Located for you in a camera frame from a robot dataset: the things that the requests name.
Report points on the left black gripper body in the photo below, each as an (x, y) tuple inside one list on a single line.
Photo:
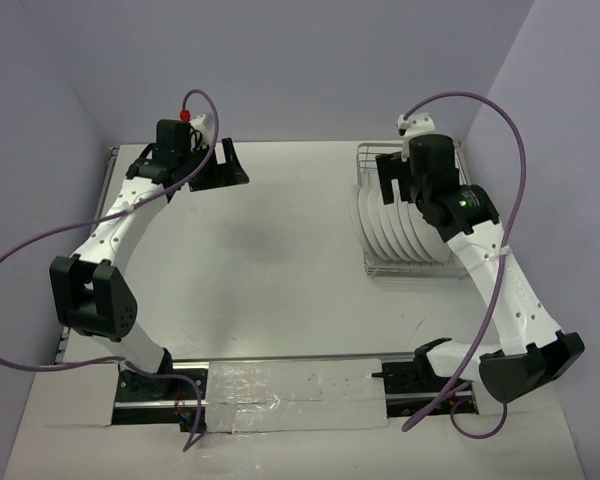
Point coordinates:
[(199, 182)]

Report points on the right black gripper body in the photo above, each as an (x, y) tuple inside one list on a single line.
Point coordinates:
[(416, 187)]

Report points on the grey rim red character plate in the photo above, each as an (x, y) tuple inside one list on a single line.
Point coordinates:
[(367, 226)]

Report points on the green red ring plate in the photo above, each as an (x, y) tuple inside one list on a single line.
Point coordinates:
[(389, 232), (400, 233), (377, 228)]

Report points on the green lettered rim plate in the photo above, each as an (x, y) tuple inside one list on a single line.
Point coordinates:
[(410, 232), (429, 237)]

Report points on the orange sunburst pattern plate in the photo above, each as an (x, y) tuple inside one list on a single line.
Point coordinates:
[(356, 220)]

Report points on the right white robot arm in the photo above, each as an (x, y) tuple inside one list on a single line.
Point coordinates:
[(533, 349)]

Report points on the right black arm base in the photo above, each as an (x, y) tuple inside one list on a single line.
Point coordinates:
[(409, 383)]

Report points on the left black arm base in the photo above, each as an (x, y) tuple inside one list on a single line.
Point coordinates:
[(139, 400)]

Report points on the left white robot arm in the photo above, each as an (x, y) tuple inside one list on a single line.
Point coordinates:
[(90, 292)]

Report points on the silver tape patch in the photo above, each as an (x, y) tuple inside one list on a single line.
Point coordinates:
[(262, 397)]

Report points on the steel wire dish rack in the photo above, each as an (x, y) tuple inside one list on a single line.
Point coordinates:
[(376, 267)]

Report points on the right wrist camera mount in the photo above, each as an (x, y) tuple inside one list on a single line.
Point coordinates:
[(415, 125)]

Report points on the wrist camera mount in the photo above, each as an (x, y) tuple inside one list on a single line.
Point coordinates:
[(202, 124), (415, 125)]

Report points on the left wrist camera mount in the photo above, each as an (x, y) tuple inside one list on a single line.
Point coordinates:
[(202, 124)]

